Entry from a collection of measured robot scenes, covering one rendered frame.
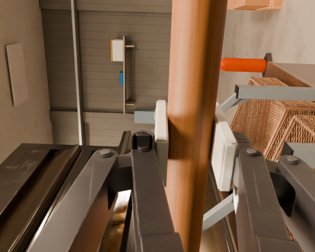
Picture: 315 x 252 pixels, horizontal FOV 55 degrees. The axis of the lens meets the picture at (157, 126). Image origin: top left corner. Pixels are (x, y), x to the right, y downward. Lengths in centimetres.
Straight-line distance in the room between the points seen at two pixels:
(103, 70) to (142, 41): 125
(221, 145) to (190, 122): 2
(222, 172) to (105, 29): 789
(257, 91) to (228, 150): 96
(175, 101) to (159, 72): 783
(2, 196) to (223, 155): 150
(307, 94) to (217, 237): 64
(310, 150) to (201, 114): 52
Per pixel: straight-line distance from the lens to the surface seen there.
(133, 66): 802
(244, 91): 110
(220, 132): 18
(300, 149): 68
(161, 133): 16
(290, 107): 128
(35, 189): 164
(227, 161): 17
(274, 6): 358
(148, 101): 818
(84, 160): 182
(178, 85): 18
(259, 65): 363
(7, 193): 164
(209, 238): 130
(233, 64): 356
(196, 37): 17
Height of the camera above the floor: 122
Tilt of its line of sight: 1 degrees up
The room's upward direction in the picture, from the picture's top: 88 degrees counter-clockwise
